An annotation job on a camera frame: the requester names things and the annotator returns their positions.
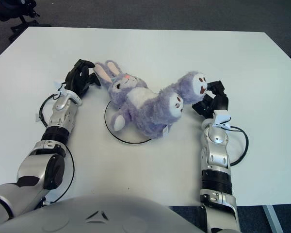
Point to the purple plush bunny doll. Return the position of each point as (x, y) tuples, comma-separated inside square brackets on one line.
[(152, 111)]

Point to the black office chair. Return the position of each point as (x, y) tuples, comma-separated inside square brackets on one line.
[(4, 9)]

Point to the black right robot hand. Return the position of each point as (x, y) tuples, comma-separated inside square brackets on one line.
[(220, 103)]

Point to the grey metal table leg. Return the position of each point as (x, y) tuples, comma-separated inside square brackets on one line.
[(272, 218)]

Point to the grey robot torso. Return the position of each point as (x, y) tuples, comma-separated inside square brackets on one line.
[(99, 208)]

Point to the white plate with black rim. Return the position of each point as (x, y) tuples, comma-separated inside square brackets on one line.
[(131, 139)]

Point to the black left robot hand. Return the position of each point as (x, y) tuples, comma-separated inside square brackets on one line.
[(75, 82)]

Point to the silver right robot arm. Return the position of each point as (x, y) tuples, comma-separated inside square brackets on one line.
[(217, 155)]

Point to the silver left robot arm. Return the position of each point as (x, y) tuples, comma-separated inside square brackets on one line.
[(60, 116)]

